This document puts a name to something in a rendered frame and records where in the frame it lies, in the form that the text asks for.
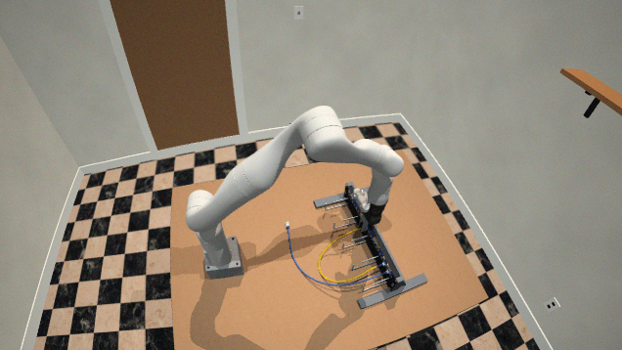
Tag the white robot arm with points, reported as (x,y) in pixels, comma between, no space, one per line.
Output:
(324,140)

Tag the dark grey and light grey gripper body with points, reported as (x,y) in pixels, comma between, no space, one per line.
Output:
(369,201)

